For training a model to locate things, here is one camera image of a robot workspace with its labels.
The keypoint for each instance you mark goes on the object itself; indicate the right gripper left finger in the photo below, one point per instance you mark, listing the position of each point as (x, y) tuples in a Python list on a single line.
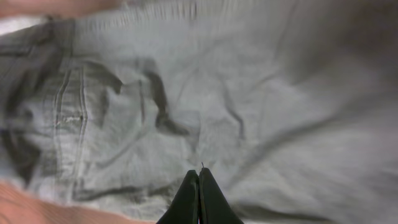
[(184, 206)]

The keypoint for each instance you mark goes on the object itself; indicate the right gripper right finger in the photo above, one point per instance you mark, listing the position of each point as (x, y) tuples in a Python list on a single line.
[(214, 208)]

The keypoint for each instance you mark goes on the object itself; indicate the grey shorts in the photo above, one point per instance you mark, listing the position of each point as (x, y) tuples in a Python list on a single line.
[(292, 105)]

